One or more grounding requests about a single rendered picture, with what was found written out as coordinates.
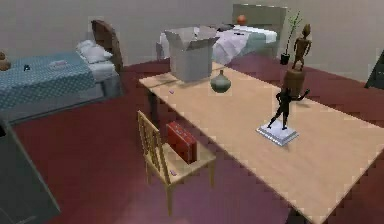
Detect bed with white sheet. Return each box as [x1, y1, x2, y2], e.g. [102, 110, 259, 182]
[155, 3, 288, 66]

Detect bed with blue dotted blanket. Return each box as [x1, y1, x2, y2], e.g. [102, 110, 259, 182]
[0, 19, 125, 123]

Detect red suitcase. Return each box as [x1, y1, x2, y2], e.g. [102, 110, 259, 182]
[166, 121, 198, 165]

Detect grey-green round vase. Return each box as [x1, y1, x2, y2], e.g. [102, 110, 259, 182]
[210, 69, 232, 94]

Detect light wooden table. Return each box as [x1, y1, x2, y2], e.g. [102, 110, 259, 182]
[138, 61, 384, 224]

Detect light wooden chair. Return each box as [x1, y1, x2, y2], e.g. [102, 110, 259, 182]
[137, 110, 218, 217]

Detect grey cardboard box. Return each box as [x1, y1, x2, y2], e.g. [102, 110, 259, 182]
[164, 25, 221, 83]

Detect black dancer statue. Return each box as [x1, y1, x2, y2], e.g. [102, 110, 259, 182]
[256, 87, 311, 147]

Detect white pillow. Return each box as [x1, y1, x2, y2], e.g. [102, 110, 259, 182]
[76, 39, 114, 64]

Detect brown wooden figure statue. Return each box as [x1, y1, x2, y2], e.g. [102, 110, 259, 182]
[283, 23, 313, 98]

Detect green plant in black pot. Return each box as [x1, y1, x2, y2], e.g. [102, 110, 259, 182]
[279, 11, 303, 66]

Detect pale pink flat item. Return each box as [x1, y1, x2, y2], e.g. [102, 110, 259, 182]
[49, 59, 69, 69]

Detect dark grey cabinet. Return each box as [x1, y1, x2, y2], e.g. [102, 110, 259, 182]
[0, 118, 62, 224]

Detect dark furniture piece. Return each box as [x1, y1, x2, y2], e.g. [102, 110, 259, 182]
[364, 49, 384, 90]

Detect brown teddy bear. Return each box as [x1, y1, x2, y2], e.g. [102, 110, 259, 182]
[0, 51, 12, 72]

